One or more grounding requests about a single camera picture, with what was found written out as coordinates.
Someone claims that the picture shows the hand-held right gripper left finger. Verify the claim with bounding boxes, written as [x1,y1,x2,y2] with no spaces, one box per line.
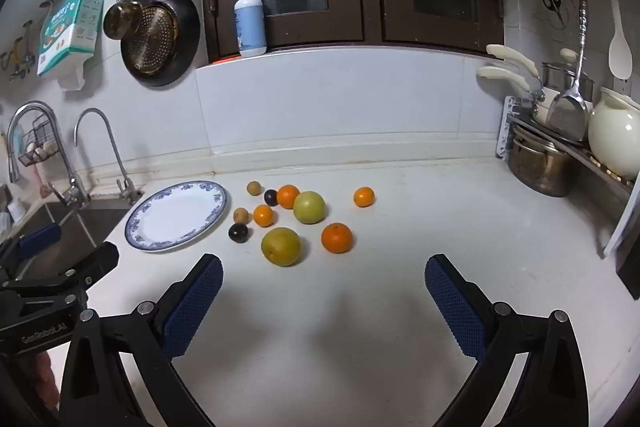
[59,253,224,427]

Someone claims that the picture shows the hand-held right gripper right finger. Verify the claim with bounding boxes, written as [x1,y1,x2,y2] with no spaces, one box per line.
[424,253,588,427]

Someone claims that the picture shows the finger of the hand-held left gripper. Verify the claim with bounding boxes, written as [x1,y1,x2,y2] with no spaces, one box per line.
[64,242,120,292]
[0,223,63,280]

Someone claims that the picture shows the blue patterned white plate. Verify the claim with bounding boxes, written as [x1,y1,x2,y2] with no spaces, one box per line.
[124,180,231,254]

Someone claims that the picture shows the large yellow-green round fruit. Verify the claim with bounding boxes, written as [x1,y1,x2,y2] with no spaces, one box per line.
[260,227,302,267]
[292,190,327,225]

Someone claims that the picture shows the steel sink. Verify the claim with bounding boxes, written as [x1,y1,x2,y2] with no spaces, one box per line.
[0,196,132,269]

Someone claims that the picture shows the tall steel faucet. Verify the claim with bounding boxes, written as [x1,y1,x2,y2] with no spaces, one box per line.
[6,102,92,208]

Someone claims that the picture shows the gooseneck steel faucet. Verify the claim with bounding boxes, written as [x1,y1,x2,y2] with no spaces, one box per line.
[74,108,145,206]

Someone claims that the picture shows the white plastic bag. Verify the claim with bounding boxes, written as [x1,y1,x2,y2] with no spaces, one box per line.
[54,57,90,92]

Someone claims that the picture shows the white board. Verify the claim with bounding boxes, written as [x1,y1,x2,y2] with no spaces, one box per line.
[602,177,640,260]

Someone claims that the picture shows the green white printed packet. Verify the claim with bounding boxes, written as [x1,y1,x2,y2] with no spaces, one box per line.
[36,0,107,76]

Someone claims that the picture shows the brass strainer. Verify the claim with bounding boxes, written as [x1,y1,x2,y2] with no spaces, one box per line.
[125,4,180,72]

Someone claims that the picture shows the white ceramic pot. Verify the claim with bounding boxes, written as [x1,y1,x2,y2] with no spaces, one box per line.
[587,87,640,178]

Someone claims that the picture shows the small brass pot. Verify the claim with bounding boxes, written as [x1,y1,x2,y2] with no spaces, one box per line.
[103,1,143,41]

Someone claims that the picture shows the black frying pan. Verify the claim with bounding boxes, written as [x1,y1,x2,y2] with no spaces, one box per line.
[120,0,201,88]

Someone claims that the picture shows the lidded steel pot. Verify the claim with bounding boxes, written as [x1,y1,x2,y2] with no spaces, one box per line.
[541,62,596,102]

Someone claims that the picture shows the white blue pump bottle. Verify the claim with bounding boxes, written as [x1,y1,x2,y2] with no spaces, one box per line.
[234,0,268,58]

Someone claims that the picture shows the white rice paddle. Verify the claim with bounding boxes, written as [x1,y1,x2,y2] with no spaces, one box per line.
[608,0,634,78]

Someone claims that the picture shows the black scissors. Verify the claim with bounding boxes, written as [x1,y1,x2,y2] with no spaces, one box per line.
[542,0,566,28]

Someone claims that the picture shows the black wire basket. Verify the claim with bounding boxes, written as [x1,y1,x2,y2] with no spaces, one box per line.
[17,118,62,168]

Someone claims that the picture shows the white plastic bracket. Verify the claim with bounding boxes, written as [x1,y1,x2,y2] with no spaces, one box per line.
[495,96,516,160]

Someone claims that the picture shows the yellow wall hook rack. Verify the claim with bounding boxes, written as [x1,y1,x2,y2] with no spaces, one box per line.
[0,0,51,82]

